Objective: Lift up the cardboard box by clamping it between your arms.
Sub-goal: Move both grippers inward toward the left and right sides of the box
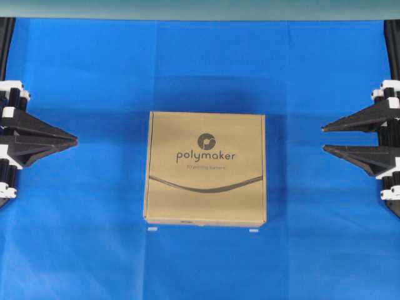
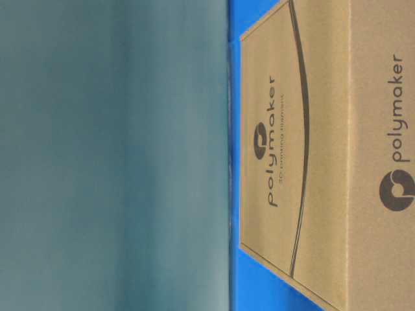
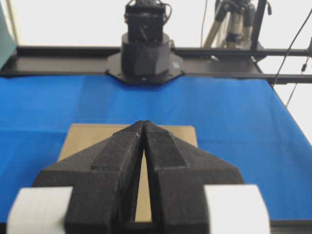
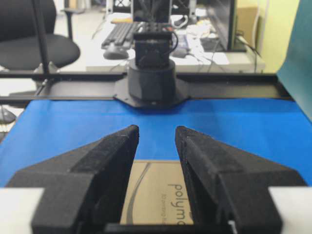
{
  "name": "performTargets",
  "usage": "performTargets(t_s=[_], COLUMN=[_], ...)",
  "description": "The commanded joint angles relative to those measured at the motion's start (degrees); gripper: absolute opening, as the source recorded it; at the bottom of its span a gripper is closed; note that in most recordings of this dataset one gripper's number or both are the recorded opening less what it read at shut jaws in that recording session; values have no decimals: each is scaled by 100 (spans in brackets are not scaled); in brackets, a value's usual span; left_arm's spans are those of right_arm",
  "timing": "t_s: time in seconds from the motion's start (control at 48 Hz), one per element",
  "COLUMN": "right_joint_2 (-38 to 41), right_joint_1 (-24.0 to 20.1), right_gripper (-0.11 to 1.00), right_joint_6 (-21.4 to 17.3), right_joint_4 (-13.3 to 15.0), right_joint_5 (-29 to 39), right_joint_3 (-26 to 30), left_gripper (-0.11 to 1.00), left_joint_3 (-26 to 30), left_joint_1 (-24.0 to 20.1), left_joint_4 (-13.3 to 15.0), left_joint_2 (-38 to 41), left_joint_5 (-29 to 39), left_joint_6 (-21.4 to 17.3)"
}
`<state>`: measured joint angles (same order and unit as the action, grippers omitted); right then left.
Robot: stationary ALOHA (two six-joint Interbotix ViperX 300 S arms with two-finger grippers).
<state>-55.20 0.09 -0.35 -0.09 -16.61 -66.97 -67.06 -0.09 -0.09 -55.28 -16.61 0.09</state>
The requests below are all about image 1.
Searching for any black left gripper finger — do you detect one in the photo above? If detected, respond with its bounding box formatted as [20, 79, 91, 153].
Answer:
[1, 112, 78, 144]
[1, 139, 78, 169]

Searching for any brown polymaker cardboard box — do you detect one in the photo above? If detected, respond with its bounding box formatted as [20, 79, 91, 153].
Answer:
[143, 111, 268, 228]

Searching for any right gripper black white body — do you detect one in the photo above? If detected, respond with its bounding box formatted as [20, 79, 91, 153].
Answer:
[371, 79, 400, 211]

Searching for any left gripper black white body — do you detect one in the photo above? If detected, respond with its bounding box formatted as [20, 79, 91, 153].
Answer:
[0, 80, 31, 209]

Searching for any blue table cloth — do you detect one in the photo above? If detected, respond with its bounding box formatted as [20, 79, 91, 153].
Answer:
[1, 19, 399, 299]

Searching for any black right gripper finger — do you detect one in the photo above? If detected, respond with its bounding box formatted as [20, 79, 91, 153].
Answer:
[323, 145, 399, 179]
[321, 97, 399, 133]

